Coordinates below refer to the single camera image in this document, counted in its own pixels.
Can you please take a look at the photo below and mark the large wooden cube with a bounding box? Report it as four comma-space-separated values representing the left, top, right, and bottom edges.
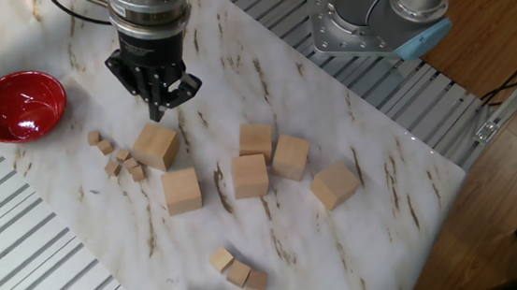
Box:
269, 132, 312, 183
157, 164, 207, 220
227, 151, 273, 203
237, 122, 275, 166
130, 120, 182, 174
308, 157, 364, 215

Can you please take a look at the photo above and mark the white marble pattern board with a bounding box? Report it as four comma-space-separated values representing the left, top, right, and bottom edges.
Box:
0, 0, 482, 290

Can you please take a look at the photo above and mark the red glossy bowl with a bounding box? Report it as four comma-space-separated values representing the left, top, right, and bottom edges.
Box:
0, 67, 70, 149

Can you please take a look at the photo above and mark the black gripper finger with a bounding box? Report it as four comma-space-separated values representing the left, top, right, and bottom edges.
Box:
98, 48, 171, 123
160, 68, 204, 112

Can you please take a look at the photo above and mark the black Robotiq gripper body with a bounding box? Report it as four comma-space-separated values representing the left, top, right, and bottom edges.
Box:
113, 27, 189, 80

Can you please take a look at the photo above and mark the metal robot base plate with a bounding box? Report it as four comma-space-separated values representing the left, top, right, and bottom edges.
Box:
301, 0, 425, 65

